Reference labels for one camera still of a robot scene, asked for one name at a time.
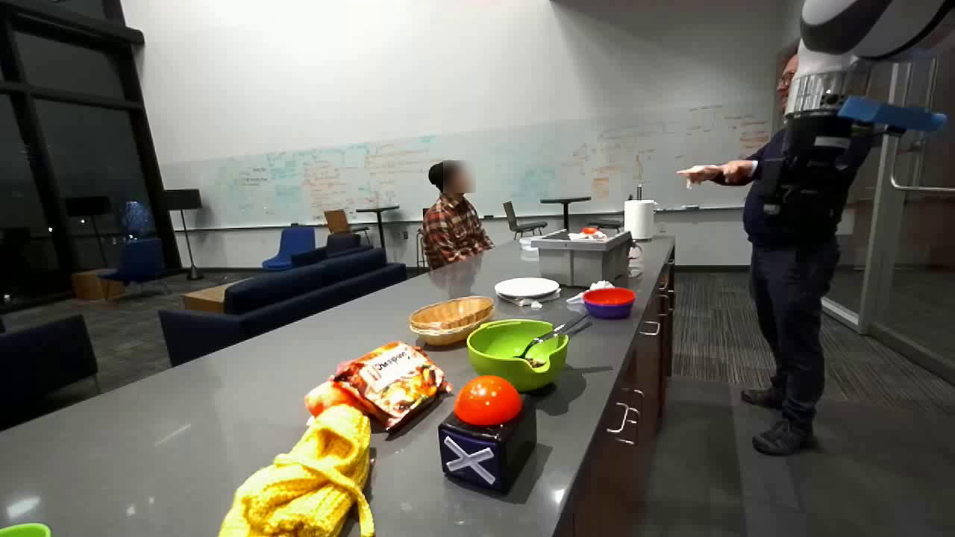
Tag black lectern stand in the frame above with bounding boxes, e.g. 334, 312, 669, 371
161, 188, 207, 282

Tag orange dome button black box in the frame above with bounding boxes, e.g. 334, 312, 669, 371
435, 374, 540, 498

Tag standing person dark clothes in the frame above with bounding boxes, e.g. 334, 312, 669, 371
681, 48, 883, 461

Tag red bowl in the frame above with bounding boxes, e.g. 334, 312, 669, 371
581, 283, 640, 322

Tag dark wood counter cabinet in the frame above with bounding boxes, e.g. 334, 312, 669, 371
555, 240, 681, 537

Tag wooden coffee table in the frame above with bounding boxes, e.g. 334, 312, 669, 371
183, 282, 243, 315

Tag white paper towel roll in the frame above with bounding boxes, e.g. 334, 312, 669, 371
620, 194, 662, 246

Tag white paper napkin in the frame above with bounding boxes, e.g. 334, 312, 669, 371
565, 277, 617, 307

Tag blue lounge chair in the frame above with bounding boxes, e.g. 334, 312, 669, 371
105, 197, 168, 288

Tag black slotted spoon metal handle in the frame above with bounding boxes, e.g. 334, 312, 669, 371
516, 315, 590, 364

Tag silver metal container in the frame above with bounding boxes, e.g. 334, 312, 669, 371
534, 227, 635, 292

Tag dark blue couch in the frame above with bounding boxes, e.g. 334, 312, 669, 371
158, 249, 413, 368

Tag blue armchair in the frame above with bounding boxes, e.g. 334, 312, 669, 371
261, 224, 319, 276

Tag white plate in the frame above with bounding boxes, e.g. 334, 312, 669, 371
493, 276, 565, 307

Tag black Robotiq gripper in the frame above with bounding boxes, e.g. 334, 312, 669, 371
786, 116, 878, 204

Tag yellow knit cloth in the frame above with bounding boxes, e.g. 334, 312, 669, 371
219, 401, 379, 537

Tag orange printed snack bag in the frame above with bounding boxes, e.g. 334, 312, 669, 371
331, 342, 453, 433

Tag seated person plaid shirt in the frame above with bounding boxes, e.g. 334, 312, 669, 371
422, 158, 495, 271

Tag round black high table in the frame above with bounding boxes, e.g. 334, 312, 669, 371
538, 194, 595, 233
356, 204, 402, 264

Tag metal door handle bar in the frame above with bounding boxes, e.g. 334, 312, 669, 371
886, 130, 955, 197

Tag green plastic bowl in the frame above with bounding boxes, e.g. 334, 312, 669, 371
464, 318, 574, 394

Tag black window frame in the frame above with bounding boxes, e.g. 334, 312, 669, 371
0, 0, 186, 315

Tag woven wicker basket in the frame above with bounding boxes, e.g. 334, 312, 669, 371
407, 292, 499, 352

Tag dark armchair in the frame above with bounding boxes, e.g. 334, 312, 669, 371
0, 315, 102, 430

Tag wall whiteboard with writing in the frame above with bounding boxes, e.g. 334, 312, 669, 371
161, 98, 783, 227

